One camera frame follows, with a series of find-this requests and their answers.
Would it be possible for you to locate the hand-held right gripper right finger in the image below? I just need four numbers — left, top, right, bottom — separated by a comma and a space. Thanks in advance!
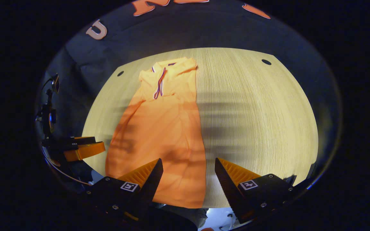
215, 157, 298, 224

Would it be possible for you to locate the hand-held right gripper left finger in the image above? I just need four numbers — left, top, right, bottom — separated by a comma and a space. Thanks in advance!
82, 158, 164, 222

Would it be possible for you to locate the orange T-shirt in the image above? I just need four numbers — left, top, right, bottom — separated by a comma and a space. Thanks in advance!
105, 57, 207, 209

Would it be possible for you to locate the person's grey clothing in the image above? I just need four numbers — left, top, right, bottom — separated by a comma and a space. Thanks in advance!
153, 203, 208, 231

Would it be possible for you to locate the black backdrop cloth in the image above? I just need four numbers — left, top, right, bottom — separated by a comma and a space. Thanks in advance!
36, 0, 341, 180

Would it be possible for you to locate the black stand with camera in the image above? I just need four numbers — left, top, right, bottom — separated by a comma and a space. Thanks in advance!
36, 74, 60, 138

